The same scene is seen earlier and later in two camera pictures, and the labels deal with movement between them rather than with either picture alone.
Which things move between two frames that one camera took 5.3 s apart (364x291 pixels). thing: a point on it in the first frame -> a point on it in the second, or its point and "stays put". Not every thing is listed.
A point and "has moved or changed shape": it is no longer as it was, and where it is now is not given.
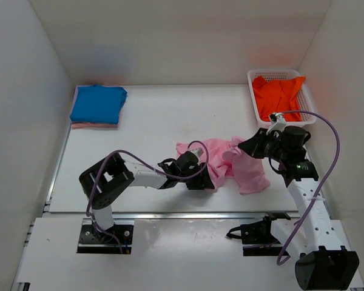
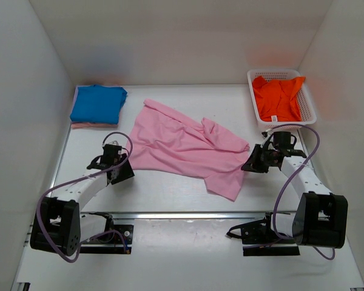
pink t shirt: [227, 159] has moved or changed shape
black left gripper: [202, 181] -> [127, 173]
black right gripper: [253, 146] -> [252, 163]
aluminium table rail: [182, 215] stays put
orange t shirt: [278, 96] stays put
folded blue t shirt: [95, 103] stays put
